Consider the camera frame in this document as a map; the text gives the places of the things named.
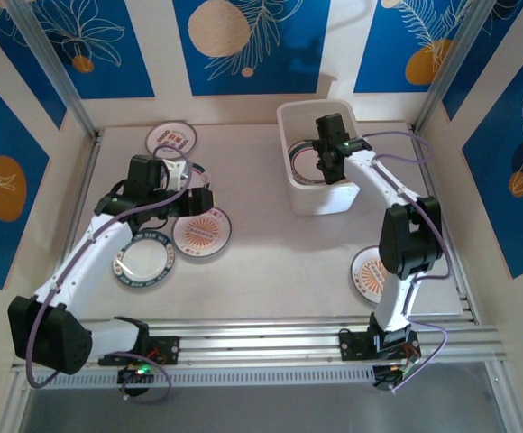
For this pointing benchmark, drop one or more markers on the orange sunburst white plate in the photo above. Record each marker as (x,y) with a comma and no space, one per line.
(365,277)
(203,234)

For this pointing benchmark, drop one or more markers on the translucent white plastic bin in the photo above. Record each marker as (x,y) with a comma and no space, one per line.
(324,200)

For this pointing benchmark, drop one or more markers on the dark green text rim plate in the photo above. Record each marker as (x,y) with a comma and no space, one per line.
(146,264)

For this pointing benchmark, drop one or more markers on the white plate red characters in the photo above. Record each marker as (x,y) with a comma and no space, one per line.
(171,137)

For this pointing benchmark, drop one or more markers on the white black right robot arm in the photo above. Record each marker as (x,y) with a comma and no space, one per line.
(378,180)

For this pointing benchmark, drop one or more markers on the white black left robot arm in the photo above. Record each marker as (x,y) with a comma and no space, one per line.
(85,257)

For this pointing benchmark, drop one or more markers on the grey metal panel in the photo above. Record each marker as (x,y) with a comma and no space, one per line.
(261,410)

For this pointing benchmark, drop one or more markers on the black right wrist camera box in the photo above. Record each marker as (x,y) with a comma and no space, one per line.
(332,130)

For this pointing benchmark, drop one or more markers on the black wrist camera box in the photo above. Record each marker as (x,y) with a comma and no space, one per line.
(144,176)
(332,130)

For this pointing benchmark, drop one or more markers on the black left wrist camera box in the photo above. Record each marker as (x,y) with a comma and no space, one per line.
(144,176)

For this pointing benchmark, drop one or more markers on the aluminium side rail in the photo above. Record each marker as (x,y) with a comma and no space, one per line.
(92,151)
(466,302)

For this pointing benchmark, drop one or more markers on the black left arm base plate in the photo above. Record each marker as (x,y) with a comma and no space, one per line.
(167,349)

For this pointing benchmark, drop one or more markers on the aluminium frame post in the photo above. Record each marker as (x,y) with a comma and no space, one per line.
(58,72)
(446,67)

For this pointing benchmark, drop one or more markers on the aluminium mounting rail beam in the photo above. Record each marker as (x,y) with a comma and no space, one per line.
(261,343)

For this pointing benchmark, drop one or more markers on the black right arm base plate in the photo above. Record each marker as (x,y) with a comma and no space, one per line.
(354,345)

